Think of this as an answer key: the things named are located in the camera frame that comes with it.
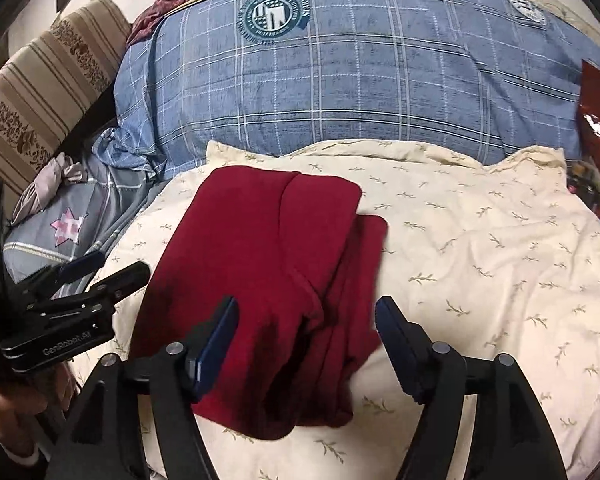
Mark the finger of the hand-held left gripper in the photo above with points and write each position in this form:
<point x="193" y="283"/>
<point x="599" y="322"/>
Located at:
<point x="82" y="264"/>
<point x="125" y="277"/>

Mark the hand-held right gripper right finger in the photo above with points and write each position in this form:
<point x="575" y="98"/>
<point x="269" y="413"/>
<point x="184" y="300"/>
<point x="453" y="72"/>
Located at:
<point x="397" y="345"/>

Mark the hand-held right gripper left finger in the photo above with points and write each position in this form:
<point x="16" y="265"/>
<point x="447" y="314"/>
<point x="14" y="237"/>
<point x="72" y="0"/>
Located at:
<point x="215" y="350"/>

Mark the dark red garment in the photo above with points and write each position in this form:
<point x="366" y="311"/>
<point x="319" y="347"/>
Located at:
<point x="260" y="240"/>

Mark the person's left hand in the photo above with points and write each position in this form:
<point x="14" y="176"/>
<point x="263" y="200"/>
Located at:
<point x="15" y="415"/>

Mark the grey striped bedsheet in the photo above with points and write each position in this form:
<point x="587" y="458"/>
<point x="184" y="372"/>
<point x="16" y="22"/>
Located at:
<point x="35" y="245"/>

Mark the pinkish grey cloth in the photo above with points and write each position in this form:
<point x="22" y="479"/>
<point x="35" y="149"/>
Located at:
<point x="50" y="185"/>

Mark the cream leaf-print sheet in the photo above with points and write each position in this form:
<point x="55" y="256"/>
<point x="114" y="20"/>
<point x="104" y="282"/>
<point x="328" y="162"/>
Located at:
<point x="480" y="285"/>

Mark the striped beige sofa cushion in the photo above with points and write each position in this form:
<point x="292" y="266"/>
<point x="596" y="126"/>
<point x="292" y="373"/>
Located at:
<point x="40" y="90"/>

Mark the maroon crumpled cloth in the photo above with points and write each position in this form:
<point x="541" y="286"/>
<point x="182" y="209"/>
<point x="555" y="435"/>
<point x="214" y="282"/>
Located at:
<point x="155" y="15"/>

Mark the blue plaid quilt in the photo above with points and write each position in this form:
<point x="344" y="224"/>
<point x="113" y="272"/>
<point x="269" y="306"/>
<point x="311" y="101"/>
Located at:
<point x="355" y="85"/>

